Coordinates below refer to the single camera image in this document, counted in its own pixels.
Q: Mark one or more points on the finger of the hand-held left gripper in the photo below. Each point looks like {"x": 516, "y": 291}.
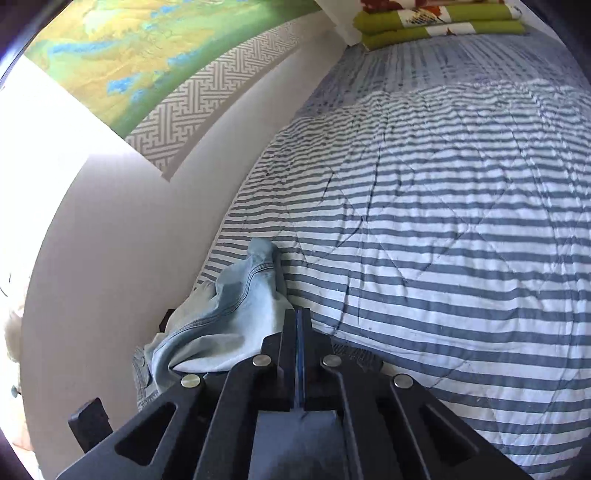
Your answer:
{"x": 90, "y": 424}

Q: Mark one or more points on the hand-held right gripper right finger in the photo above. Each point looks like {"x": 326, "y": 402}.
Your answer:
{"x": 314, "y": 369}

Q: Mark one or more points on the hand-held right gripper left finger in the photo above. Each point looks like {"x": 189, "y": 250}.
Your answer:
{"x": 288, "y": 369}

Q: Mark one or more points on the light blue denim shirt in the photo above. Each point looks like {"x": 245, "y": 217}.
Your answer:
{"x": 221, "y": 314}

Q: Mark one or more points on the blue white striped quilt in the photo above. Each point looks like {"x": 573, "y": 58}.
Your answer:
{"x": 438, "y": 230}

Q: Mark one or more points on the green folded quilt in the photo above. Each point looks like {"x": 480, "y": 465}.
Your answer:
{"x": 392, "y": 38}
{"x": 383, "y": 21}

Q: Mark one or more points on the red floral folded blanket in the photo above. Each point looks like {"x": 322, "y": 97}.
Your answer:
{"x": 383, "y": 4}

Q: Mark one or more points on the landscape wall scroll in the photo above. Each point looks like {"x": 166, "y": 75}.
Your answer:
{"x": 138, "y": 55}

